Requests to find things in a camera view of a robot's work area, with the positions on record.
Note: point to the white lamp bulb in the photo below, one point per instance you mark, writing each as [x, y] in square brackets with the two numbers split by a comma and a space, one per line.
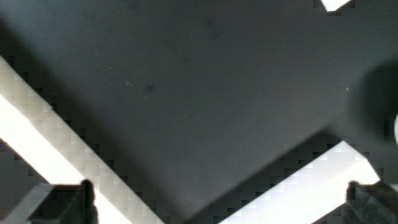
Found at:
[393, 127]

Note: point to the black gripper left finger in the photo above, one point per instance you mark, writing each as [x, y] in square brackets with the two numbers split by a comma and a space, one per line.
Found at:
[56, 204]

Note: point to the white U-shaped frame barrier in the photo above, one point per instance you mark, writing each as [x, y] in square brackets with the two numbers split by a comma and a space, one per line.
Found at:
[304, 197]

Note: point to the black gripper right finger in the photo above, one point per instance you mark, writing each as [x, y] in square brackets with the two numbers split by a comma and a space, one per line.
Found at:
[372, 204]

